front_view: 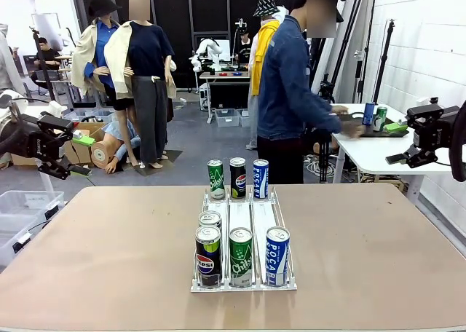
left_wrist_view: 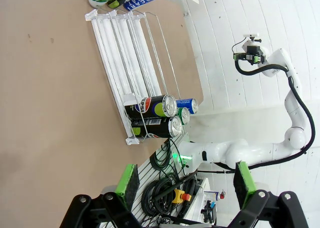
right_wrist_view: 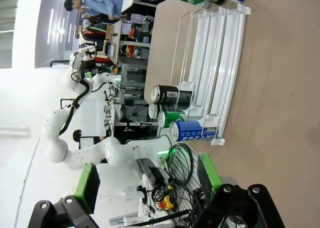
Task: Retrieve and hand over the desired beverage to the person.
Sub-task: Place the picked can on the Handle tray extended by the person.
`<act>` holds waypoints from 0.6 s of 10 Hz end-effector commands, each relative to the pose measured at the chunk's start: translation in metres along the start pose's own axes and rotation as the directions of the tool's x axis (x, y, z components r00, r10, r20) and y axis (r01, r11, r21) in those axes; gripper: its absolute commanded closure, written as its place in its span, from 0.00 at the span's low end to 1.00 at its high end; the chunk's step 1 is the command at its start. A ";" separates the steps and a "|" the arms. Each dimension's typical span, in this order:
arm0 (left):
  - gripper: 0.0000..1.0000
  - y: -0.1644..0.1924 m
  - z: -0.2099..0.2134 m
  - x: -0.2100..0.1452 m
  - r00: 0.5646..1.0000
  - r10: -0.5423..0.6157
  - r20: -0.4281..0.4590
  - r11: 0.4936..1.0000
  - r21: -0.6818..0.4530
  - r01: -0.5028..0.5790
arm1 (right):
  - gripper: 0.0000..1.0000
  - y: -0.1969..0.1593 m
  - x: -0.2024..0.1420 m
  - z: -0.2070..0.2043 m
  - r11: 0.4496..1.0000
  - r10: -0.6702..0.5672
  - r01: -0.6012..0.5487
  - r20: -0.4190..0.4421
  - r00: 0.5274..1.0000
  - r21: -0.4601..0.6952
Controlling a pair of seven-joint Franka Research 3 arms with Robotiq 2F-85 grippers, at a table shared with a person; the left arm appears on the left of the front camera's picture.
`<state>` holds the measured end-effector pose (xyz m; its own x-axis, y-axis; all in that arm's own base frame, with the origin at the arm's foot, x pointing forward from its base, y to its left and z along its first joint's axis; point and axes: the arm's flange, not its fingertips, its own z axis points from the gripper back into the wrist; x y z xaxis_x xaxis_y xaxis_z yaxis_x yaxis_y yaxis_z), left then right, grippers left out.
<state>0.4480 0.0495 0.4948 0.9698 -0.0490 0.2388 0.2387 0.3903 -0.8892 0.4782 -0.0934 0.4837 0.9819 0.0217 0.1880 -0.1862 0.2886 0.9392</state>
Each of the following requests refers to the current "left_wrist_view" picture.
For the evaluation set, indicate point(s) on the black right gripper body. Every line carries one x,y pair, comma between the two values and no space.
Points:
251,50

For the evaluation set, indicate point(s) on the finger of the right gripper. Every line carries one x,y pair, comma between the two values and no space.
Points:
235,56
256,59

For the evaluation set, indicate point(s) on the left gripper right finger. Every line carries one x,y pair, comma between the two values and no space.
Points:
243,183

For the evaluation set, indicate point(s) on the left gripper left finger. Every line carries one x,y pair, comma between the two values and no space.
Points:
127,183

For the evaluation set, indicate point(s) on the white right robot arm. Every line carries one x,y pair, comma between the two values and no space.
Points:
250,150

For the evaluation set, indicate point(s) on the yellow red emergency stop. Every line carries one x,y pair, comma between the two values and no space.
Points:
178,196

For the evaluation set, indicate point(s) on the blue Pocari Sweat can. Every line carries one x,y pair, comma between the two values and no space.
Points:
186,103

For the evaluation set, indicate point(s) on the blue Pocari display can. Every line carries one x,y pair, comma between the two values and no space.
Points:
140,1

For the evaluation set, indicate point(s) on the white can dispenser rack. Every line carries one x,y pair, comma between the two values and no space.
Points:
120,50

